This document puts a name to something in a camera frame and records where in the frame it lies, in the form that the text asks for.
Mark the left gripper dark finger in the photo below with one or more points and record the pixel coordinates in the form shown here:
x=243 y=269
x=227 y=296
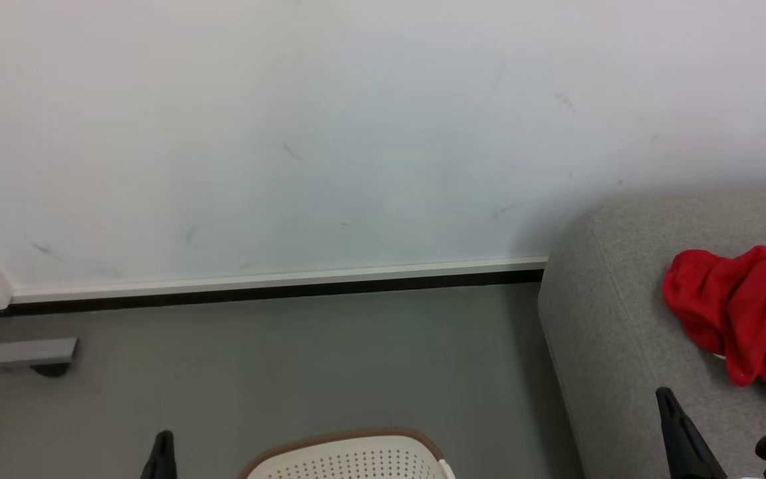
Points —
x=162 y=459

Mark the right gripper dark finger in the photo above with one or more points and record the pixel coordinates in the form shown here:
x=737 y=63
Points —
x=689 y=439

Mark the red white shorts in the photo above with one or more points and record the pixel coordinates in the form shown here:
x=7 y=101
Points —
x=749 y=313

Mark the white perforated laundry basket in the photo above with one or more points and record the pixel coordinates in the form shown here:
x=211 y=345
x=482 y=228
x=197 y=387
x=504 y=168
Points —
x=356 y=459

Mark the grey fabric sofa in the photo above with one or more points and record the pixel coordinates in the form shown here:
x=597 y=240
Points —
x=616 y=332

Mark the white black baseboard strip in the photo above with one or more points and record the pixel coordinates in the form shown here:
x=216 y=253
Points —
x=256 y=286

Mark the grey metal floor bracket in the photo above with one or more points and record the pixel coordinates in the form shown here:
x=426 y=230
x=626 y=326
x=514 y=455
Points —
x=27 y=352

